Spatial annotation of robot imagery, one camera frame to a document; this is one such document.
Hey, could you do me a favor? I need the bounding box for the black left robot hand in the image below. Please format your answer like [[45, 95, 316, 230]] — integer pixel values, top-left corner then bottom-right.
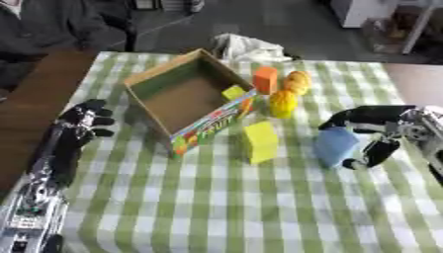
[[28, 99, 117, 186]]

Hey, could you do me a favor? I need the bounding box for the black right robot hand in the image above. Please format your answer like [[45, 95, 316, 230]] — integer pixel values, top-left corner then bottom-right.
[[316, 105, 419, 171]]

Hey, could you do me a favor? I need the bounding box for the light blue block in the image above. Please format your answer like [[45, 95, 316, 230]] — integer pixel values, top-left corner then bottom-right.
[[311, 126, 362, 169]]

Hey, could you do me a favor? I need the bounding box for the open tan cardboard box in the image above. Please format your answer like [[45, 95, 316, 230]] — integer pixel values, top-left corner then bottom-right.
[[123, 47, 260, 159]]

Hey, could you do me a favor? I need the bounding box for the orange toy fruit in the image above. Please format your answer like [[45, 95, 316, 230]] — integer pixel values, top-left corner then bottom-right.
[[282, 70, 313, 97]]

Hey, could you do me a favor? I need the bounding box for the yellow toy fruit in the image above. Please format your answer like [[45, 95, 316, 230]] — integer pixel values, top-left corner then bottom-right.
[[266, 89, 300, 120]]

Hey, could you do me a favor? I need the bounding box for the white table leg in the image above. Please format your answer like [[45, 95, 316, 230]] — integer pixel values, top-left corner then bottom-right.
[[399, 0, 443, 55]]

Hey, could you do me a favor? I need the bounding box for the person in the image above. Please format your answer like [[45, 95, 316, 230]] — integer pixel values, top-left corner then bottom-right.
[[0, 0, 140, 93]]

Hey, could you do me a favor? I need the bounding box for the white cabinet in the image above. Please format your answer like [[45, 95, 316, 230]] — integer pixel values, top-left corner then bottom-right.
[[330, 0, 401, 29]]

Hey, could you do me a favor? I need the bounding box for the large yellow-green block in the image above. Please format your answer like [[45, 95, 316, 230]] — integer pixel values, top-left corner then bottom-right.
[[240, 120, 281, 165]]

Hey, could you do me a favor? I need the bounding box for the orange block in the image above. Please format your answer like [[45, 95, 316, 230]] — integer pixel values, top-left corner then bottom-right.
[[252, 65, 281, 96]]

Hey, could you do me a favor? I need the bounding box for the small yellow-green block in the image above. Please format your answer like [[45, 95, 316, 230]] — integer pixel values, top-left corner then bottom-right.
[[221, 84, 249, 102]]

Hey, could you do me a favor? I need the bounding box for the white crumpled plastic bag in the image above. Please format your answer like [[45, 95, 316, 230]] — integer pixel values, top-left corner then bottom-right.
[[209, 33, 295, 63]]

